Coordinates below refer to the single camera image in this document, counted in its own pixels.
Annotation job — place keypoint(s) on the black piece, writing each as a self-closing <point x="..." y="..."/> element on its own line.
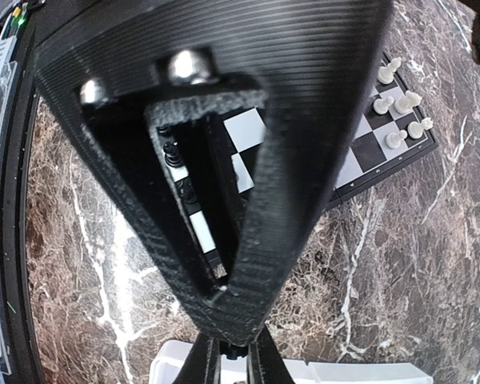
<point x="234" y="352"/>

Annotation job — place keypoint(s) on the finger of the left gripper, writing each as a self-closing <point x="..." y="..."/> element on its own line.
<point x="119" y="70"/>

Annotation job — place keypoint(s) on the black pawn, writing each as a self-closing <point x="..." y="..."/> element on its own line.
<point x="171" y="155"/>

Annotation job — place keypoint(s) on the white plastic tray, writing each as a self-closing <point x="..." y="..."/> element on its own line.
<point x="170" y="359"/>

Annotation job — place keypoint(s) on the black front rail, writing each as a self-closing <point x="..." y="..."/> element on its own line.
<point x="30" y="22"/>

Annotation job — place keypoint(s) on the black and white chessboard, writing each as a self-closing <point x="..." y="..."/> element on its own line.
<point x="391" y="133"/>

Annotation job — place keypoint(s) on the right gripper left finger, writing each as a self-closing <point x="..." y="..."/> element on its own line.
<point x="202" y="365"/>

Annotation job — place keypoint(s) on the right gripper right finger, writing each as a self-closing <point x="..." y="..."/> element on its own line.
<point x="265" y="364"/>

